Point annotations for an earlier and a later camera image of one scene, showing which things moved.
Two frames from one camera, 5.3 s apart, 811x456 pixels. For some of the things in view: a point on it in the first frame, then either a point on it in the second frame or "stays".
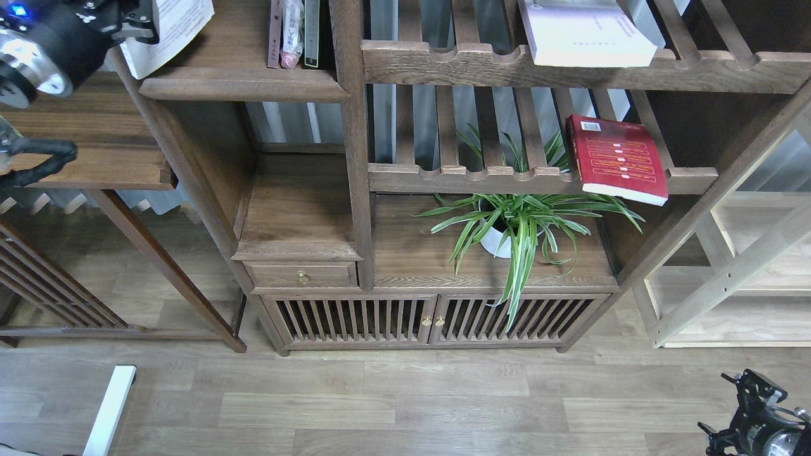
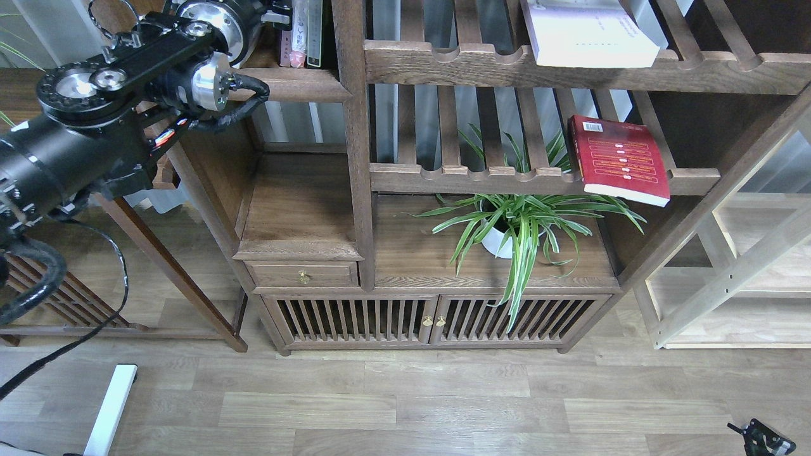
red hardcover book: (616, 159) stays
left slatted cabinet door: (310, 320) stays
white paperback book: (584, 33) stays
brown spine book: (275, 33) to (286, 48)
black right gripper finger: (749, 383) to (760, 441)
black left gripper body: (46, 45) to (236, 21)
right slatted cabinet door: (542, 319) stays
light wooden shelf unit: (741, 277) stays
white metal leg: (99, 441) stays
